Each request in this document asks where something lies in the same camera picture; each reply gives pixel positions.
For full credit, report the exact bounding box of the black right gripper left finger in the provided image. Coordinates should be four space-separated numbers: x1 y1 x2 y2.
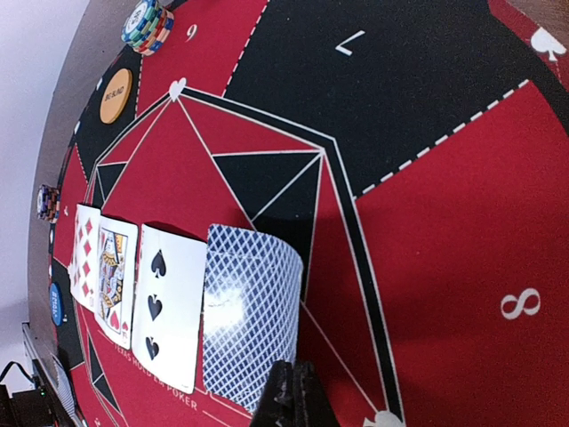
251 360 294 427

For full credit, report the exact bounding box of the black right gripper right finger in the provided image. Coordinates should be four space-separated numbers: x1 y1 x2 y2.
293 361 340 427

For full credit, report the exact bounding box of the three of spades card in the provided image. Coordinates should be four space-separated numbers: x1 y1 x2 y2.
132 224 206 394

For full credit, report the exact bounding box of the queen of hearts card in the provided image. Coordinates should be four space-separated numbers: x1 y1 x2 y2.
94 216 138 350

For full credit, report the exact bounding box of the ten of diamonds card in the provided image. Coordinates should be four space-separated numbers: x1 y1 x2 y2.
68 204 100 312

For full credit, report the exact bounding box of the blue small blind button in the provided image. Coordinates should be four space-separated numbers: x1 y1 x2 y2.
49 282 65 326

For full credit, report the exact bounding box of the poker chip stack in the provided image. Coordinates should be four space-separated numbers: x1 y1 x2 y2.
121 0 174 56
36 184 60 223

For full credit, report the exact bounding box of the orange big blind button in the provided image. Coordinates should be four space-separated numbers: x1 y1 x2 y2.
100 68 132 125

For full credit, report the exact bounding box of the round red black poker mat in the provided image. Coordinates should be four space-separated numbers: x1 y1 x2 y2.
49 1 568 426

